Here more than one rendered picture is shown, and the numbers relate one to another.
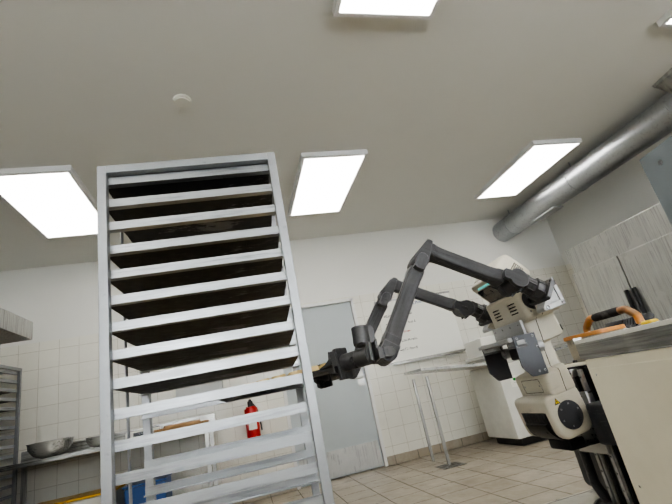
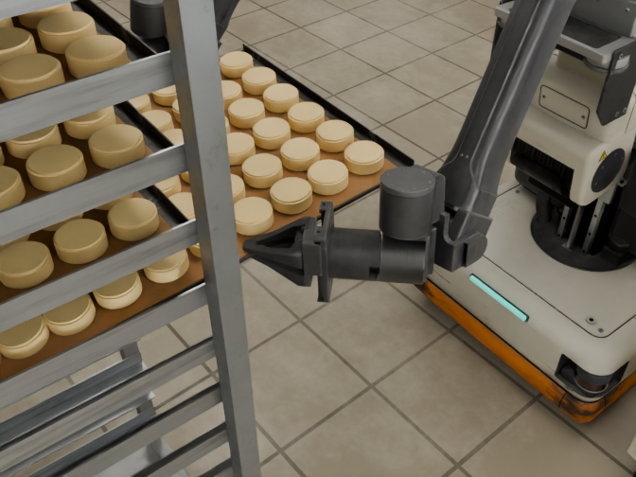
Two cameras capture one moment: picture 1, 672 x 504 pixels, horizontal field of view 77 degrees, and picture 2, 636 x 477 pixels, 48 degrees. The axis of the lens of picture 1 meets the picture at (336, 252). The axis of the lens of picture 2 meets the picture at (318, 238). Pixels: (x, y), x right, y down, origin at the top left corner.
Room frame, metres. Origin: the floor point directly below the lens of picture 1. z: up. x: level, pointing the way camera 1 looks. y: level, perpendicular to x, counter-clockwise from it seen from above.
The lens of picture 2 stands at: (0.90, 0.30, 1.51)
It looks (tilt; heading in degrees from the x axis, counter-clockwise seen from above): 41 degrees down; 336
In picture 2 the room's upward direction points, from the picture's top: straight up
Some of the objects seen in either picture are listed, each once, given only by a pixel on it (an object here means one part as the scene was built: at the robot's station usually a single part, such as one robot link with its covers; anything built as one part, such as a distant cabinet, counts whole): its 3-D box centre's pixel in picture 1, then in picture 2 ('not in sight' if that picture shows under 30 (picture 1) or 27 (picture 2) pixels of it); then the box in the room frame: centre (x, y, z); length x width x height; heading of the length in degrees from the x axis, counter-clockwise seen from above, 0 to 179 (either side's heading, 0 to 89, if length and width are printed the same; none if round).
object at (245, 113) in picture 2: not in sight; (246, 113); (1.72, 0.04, 1.00); 0.05 x 0.05 x 0.02
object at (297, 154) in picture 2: not in sight; (300, 153); (1.60, 0.01, 1.00); 0.05 x 0.05 x 0.02
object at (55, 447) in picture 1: (50, 448); not in sight; (4.22, 3.07, 0.95); 0.39 x 0.39 x 0.14
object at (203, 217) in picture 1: (196, 218); not in sight; (1.39, 0.48, 1.59); 0.64 x 0.03 x 0.03; 103
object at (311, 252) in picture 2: (331, 363); (284, 242); (1.45, 0.09, 0.99); 0.09 x 0.07 x 0.07; 58
